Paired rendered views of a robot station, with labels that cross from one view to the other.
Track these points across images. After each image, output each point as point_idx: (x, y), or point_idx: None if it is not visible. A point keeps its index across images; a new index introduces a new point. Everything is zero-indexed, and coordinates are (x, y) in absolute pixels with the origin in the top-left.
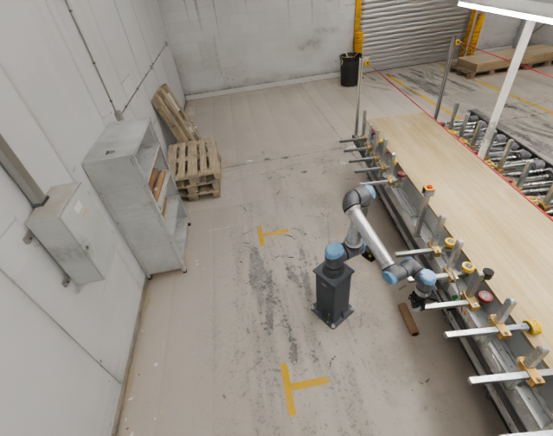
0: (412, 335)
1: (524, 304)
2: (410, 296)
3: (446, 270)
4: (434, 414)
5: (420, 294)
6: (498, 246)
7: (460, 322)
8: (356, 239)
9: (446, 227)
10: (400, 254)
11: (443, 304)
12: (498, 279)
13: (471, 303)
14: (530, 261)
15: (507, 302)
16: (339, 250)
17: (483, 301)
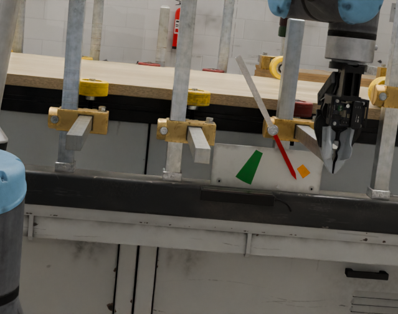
0: None
1: (316, 98)
2: (340, 97)
3: (182, 121)
4: None
5: (371, 52)
6: (134, 76)
7: (309, 204)
8: (5, 79)
9: (27, 75)
10: (83, 134)
11: None
12: (243, 93)
13: (310, 121)
14: (192, 79)
15: None
16: None
17: (309, 109)
